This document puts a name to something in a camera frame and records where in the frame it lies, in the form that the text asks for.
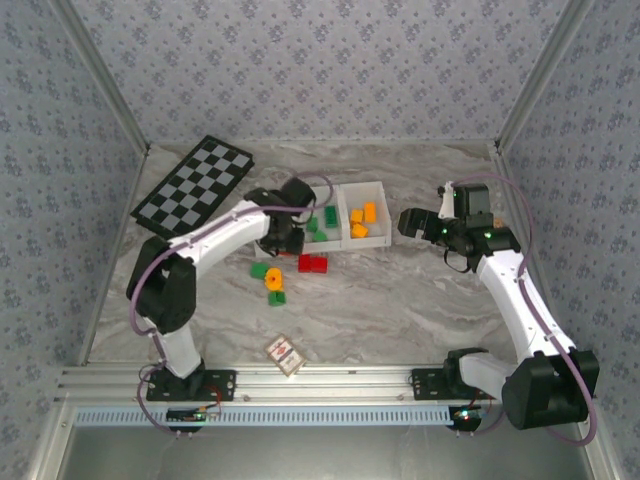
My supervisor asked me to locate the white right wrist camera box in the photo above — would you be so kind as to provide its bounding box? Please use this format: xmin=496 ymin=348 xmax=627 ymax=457
xmin=437 ymin=180 xmax=460 ymax=220

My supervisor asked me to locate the small card box red print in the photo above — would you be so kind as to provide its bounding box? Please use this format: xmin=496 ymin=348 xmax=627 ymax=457
xmin=263 ymin=333 xmax=307 ymax=377

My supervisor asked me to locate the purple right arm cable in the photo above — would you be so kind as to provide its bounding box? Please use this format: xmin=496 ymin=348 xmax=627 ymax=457
xmin=449 ymin=173 xmax=599 ymax=447

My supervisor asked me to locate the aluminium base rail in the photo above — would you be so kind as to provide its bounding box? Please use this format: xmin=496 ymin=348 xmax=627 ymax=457
xmin=54 ymin=364 xmax=599 ymax=404

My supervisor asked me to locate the grey slotted cable duct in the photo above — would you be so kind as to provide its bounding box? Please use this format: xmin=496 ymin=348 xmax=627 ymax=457
xmin=73 ymin=405 xmax=454 ymax=427

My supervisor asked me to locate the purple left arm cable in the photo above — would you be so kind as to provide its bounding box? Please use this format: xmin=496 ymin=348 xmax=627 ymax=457
xmin=128 ymin=171 xmax=335 ymax=439

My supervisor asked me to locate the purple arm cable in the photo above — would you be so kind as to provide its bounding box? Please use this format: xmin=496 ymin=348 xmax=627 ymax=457
xmin=449 ymin=173 xmax=599 ymax=447
xmin=128 ymin=171 xmax=335 ymax=439

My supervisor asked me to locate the aluminium corner post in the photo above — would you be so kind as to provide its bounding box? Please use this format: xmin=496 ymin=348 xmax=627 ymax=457
xmin=493 ymin=0 xmax=599 ymax=154
xmin=49 ymin=0 xmax=152 ymax=154

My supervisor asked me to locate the aluminium side rail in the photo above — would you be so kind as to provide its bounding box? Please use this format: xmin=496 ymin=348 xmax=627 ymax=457
xmin=77 ymin=144 xmax=151 ymax=369
xmin=489 ymin=144 xmax=571 ymax=364

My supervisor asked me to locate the black and grey chessboard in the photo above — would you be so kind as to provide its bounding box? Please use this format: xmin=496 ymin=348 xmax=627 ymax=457
xmin=130 ymin=134 xmax=257 ymax=239

